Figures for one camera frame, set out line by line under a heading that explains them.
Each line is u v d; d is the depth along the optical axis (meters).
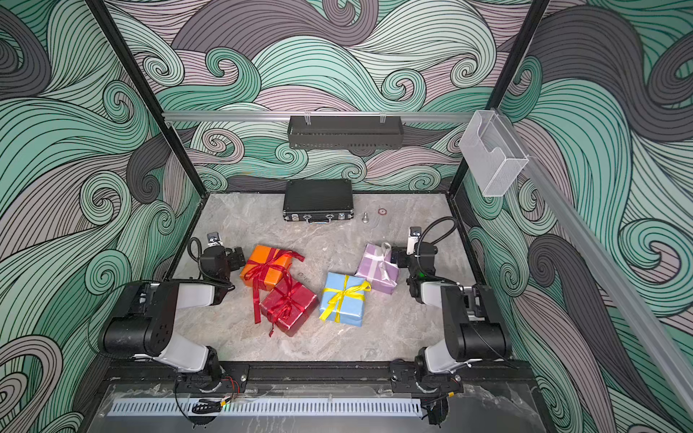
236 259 0.88
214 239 0.81
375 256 0.90
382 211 1.14
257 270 0.87
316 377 0.74
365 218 1.09
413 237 0.83
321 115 0.94
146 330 0.44
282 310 0.78
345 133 0.96
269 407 0.70
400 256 0.84
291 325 0.76
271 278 0.86
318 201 1.18
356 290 0.81
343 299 0.81
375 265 0.88
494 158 0.81
